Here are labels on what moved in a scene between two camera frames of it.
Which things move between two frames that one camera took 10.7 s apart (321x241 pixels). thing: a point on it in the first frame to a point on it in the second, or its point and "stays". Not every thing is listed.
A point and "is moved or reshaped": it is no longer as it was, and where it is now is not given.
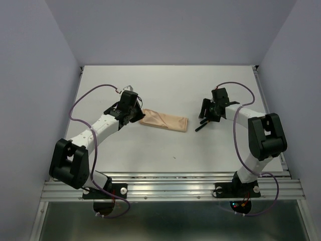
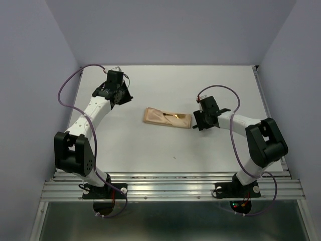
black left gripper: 140,115 to 128,98
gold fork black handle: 203,121 is moved or reshaped
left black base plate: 119,189 stays
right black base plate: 233,190 stays
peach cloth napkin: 164,120 is moved or reshaped
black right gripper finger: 205,108 to 200,120
